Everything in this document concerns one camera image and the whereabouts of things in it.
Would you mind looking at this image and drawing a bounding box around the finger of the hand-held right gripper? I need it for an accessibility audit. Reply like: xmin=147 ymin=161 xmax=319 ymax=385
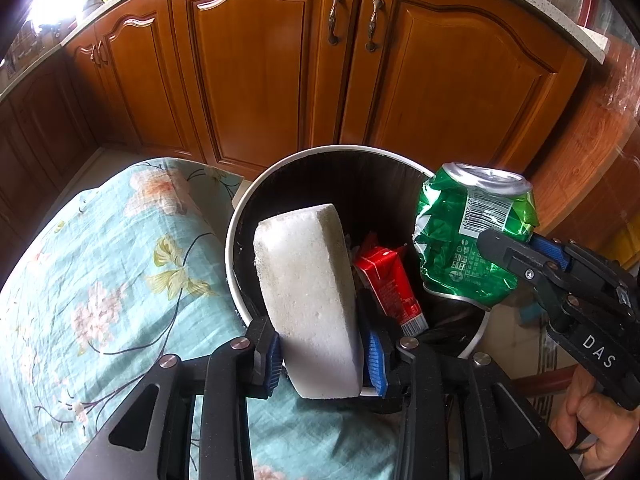
xmin=476 ymin=228 xmax=577 ymax=322
xmin=529 ymin=235 xmax=572 ymax=272

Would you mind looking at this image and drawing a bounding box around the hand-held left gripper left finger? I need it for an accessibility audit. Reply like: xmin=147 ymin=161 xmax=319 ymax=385
xmin=65 ymin=316 xmax=282 ymax=480

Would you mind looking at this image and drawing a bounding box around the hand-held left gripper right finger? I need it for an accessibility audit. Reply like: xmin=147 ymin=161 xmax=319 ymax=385
xmin=357 ymin=290 xmax=586 ymax=480

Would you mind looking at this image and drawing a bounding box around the white foam block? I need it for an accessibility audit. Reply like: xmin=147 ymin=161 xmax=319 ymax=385
xmin=252 ymin=203 xmax=368 ymax=401

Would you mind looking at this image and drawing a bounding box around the crushed green drink can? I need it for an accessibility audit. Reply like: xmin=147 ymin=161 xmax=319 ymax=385
xmin=411 ymin=161 xmax=542 ymax=311

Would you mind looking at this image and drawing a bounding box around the red white drink carton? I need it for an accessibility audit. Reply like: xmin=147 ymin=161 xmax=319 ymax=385
xmin=352 ymin=246 xmax=430 ymax=337

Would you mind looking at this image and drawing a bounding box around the white rimmed black trash bin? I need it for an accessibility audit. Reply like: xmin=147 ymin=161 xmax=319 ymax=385
xmin=224 ymin=146 xmax=493 ymax=398

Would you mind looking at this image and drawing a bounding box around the person's right hand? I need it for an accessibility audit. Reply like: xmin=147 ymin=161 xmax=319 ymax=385
xmin=550 ymin=367 xmax=640 ymax=471

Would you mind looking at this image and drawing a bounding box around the plastic wrapped brown furniture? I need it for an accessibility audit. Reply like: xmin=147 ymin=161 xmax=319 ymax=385
xmin=525 ymin=35 xmax=640 ymax=241

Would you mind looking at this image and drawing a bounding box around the floral turquoise tablecloth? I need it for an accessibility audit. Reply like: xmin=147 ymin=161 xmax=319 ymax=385
xmin=0 ymin=157 xmax=451 ymax=480

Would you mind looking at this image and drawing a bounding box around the wooden kitchen base cabinet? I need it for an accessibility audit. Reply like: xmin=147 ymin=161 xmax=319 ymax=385
xmin=0 ymin=0 xmax=588 ymax=191

